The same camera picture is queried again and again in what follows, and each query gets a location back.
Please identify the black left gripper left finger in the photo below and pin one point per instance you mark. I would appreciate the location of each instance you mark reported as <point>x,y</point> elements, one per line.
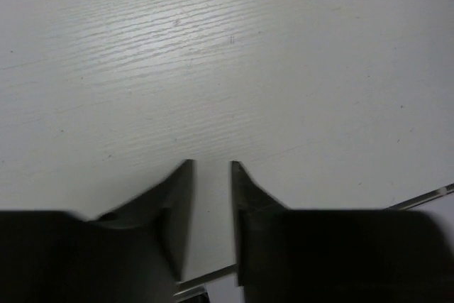
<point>133,253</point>

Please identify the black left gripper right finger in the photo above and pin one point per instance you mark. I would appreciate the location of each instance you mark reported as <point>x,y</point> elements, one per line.
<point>315,255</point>

